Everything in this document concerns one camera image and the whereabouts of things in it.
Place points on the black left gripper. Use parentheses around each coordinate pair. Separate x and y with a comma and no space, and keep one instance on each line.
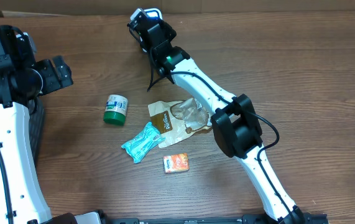
(48,67)

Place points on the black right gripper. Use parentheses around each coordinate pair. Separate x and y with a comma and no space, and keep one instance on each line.
(168,30)

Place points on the green lid white jar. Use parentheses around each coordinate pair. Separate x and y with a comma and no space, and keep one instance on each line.
(115,110)

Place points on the orange tissue pack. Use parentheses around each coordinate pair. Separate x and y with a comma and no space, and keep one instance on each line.
(176,163)

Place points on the brown cardboard backdrop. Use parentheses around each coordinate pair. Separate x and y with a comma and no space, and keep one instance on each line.
(110,7)

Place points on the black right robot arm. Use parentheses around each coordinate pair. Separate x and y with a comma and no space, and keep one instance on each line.
(236,126)

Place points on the teal snack packet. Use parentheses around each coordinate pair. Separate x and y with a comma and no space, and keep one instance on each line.
(142,143)

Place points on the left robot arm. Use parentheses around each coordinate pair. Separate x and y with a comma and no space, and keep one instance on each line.
(21,199)

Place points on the white barcode scanner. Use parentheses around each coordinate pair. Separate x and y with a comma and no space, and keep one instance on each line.
(146,27)

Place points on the beige brown bag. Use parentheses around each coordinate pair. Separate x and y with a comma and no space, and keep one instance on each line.
(178,120)

